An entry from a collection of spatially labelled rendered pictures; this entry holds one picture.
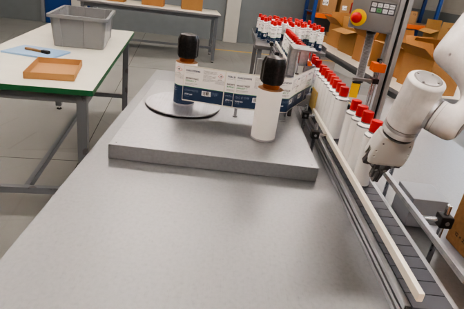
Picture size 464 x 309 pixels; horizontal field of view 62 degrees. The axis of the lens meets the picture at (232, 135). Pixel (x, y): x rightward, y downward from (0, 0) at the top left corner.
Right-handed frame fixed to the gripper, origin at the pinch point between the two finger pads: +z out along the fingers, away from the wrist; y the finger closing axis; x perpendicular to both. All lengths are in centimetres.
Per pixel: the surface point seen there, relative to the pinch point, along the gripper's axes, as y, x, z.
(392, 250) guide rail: 4.1, 26.6, -4.5
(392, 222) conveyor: -2.8, 13.1, 3.7
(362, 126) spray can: 1.2, -16.4, -2.6
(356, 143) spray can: 1.6, -14.6, 3.0
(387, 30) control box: -11, -55, -16
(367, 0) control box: -3, -63, -22
